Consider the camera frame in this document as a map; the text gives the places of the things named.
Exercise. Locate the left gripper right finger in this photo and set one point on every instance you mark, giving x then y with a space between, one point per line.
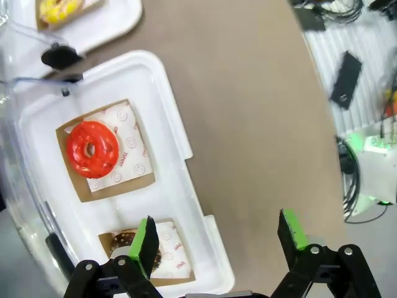
291 236

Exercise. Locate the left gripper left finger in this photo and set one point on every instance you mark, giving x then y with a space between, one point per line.
145 245

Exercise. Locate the chocolate sprinkled donut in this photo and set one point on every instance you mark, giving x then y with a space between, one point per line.
121 240

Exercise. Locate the white printed paper liner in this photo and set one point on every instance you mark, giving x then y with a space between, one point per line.
173 248
136 149

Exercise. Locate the red glazed donut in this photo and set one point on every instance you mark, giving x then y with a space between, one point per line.
107 149

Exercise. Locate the yellow sprinkled donut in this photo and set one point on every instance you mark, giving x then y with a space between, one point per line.
56 12

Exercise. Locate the white display case tray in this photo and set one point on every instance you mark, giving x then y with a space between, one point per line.
118 18
167 198

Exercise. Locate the clear display case lid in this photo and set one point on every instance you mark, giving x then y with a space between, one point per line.
12 155

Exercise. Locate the white corrugated floor panel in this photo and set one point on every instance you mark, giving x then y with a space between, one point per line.
322 74

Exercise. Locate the black rectangular box device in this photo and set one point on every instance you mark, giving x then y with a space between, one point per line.
345 80

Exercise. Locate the black lid hinge knob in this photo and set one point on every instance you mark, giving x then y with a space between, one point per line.
59 56

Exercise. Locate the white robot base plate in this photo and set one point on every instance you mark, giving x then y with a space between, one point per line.
376 167

